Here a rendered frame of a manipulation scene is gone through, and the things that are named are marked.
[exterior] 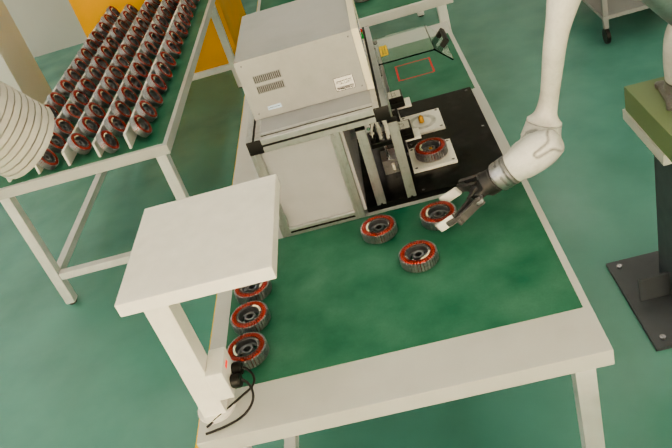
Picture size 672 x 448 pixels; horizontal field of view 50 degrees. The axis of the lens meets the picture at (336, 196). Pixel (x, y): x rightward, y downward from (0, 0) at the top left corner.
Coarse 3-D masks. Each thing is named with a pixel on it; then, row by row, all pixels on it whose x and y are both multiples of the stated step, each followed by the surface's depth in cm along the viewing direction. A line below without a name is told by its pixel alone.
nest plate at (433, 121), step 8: (424, 112) 275; (432, 112) 273; (400, 120) 275; (416, 120) 271; (424, 120) 270; (432, 120) 268; (440, 120) 266; (424, 128) 265; (432, 128) 263; (440, 128) 263
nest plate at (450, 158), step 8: (448, 144) 251; (448, 152) 247; (416, 160) 248; (432, 160) 246; (440, 160) 244; (448, 160) 243; (456, 160) 242; (416, 168) 244; (424, 168) 243; (432, 168) 243
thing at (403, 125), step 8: (408, 120) 244; (400, 128) 241; (408, 128) 240; (416, 128) 246; (376, 136) 246; (384, 136) 244; (408, 136) 241; (416, 136) 242; (376, 144) 242; (384, 144) 242
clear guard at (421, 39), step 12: (384, 36) 271; (396, 36) 268; (408, 36) 265; (420, 36) 262; (432, 36) 262; (396, 48) 259; (408, 48) 256; (420, 48) 253; (432, 48) 251; (444, 48) 257; (384, 60) 254; (396, 60) 252
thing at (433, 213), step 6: (432, 204) 224; (438, 204) 224; (444, 204) 223; (450, 204) 222; (426, 210) 222; (432, 210) 224; (438, 210) 223; (444, 210) 224; (450, 210) 219; (456, 210) 220; (420, 216) 222; (426, 216) 220; (432, 216) 223; (438, 216) 220; (444, 216) 218; (426, 222) 218; (432, 222) 217; (438, 222) 217; (426, 228) 220; (432, 228) 218
